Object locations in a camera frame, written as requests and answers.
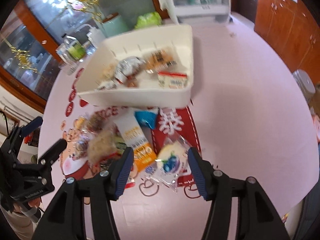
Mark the small yellow snack packet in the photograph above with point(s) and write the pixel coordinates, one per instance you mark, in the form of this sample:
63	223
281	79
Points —
79	123

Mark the white grey snack packet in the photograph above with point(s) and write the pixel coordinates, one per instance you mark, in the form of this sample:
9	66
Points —
128	67

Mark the wooden cabinet unit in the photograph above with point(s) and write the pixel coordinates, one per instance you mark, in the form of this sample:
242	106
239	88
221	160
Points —
292	32

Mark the dark red snack packet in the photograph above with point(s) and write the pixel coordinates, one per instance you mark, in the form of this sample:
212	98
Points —
107	162

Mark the small green snack packet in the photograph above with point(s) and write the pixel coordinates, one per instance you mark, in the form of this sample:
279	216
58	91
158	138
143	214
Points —
120	145

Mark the white squeeze bottle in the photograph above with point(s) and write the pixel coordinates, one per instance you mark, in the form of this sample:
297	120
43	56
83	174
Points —
94	35

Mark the blue snack packet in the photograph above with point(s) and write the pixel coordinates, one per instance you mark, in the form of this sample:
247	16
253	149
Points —
147	117

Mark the white plastic storage tray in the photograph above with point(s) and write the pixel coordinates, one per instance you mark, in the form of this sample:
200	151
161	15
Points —
141	90

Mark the mint green canister brown lid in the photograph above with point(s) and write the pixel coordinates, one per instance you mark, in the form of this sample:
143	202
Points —
114	25

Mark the orange white oats packet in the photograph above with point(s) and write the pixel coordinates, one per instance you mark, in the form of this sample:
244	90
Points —
135	138

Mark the blueberry bread clear packet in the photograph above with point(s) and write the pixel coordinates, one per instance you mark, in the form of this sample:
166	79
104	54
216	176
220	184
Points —
171	162

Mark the orange cracker snack tray pack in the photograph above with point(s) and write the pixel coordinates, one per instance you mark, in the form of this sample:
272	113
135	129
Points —
159	60

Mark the pale puffed snack bag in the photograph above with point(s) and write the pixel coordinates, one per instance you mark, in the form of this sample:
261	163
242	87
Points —
108	72

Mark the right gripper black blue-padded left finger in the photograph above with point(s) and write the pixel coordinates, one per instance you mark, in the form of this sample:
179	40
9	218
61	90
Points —
64	218

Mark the green tissue pack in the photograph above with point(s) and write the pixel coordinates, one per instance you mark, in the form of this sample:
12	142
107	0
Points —
149	19

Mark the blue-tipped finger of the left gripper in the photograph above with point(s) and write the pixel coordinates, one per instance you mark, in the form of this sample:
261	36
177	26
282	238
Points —
31	126

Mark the mixed nuts clear bag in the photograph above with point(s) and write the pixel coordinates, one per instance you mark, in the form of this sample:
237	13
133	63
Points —
96	123

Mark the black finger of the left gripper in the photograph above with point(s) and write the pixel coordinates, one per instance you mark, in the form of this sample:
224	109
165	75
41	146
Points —
53	153

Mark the small glass jar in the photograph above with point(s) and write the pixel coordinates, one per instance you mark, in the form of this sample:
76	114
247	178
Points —
89	48

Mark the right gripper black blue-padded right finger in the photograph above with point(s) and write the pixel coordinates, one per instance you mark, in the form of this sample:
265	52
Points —
257	216

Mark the red white barcode snack packet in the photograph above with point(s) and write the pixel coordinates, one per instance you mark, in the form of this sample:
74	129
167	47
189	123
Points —
172	80

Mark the clear drinking glass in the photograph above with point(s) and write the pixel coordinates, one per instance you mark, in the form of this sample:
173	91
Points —
68	67

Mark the large puffed snack bag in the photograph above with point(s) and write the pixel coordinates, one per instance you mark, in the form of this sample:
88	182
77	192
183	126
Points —
101	146

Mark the green label clear bottle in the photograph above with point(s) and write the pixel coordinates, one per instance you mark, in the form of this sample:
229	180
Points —
74	47

